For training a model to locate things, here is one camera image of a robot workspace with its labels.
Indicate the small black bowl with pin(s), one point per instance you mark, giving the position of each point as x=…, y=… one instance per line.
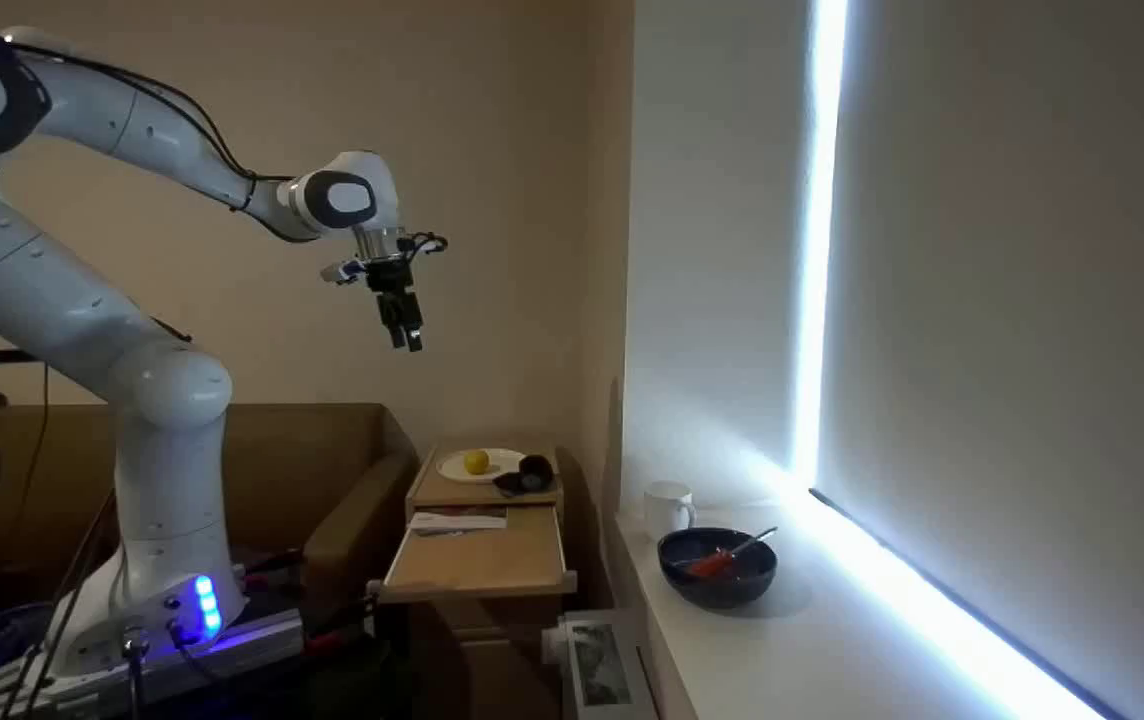
x=532, y=473

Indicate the red utensil in bowl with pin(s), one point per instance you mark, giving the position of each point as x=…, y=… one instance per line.
x=727, y=558

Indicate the robot base with blue lights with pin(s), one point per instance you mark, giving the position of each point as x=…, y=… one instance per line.
x=140, y=648

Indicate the dark blue bowl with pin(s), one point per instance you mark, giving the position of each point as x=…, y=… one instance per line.
x=744, y=580

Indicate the yellow lemon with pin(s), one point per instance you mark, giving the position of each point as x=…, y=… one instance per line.
x=478, y=462

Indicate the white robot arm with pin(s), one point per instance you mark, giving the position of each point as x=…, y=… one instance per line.
x=174, y=570

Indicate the white roller blind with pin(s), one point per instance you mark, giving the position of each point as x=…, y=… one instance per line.
x=986, y=314

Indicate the white plate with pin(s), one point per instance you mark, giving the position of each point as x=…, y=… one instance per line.
x=497, y=456

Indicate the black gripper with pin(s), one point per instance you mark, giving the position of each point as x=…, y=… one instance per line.
x=389, y=281

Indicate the wooden slide-out desk shelf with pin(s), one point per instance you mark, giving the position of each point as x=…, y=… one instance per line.
x=482, y=567

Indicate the wooden nightstand top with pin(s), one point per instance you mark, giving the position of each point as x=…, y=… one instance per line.
x=429, y=491

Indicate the white appliance on floor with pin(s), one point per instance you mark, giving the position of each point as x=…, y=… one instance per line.
x=599, y=662

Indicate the white cup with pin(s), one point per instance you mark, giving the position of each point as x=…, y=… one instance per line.
x=667, y=509

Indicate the white paper on shelf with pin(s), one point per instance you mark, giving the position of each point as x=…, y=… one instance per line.
x=445, y=522

